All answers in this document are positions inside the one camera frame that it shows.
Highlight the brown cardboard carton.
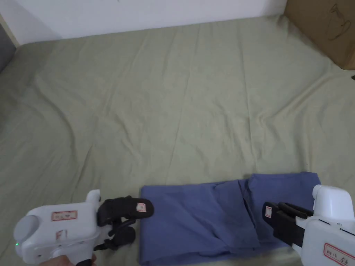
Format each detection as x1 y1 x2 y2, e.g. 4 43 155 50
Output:
283 0 355 71

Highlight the bed with pale green sheet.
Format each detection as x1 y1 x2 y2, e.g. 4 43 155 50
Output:
0 12 355 266

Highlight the person's left hand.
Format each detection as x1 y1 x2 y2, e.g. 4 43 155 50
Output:
41 255 97 266

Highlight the blue garment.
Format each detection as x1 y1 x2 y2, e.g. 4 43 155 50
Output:
138 171 322 263

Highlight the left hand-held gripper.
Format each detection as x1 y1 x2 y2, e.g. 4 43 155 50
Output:
13 189 155 266

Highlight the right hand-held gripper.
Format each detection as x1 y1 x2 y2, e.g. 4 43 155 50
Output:
263 184 355 266

